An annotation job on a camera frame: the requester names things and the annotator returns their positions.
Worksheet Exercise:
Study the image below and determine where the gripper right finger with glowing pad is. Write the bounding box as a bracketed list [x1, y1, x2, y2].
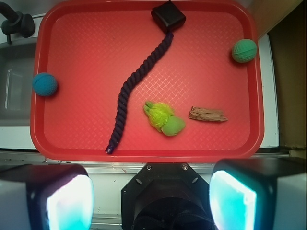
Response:
[209, 157, 307, 230]

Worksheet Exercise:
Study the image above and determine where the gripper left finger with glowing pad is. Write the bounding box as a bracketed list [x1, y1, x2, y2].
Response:
[0, 164, 94, 230]

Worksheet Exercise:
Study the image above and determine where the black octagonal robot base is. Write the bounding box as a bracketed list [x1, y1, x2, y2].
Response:
[121, 163, 215, 230]

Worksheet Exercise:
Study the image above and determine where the blue textured ball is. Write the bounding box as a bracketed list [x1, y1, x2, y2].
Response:
[32, 73, 58, 97]

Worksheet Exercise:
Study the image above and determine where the green textured ball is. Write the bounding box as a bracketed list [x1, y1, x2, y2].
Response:
[232, 39, 258, 63]

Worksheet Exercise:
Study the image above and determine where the brown wood bark piece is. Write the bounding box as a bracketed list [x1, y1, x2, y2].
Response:
[188, 106, 228, 122]

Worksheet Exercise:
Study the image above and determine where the lime green fuzzy toy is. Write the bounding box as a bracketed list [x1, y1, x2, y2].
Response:
[143, 101, 186, 137]

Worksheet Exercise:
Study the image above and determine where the red plastic tray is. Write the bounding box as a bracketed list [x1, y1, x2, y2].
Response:
[30, 0, 264, 163]

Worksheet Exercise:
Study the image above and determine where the black square block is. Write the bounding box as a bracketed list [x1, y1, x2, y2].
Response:
[151, 0, 186, 34]

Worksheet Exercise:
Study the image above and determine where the dark purple twisted rope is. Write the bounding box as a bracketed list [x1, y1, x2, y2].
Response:
[105, 31, 174, 155]

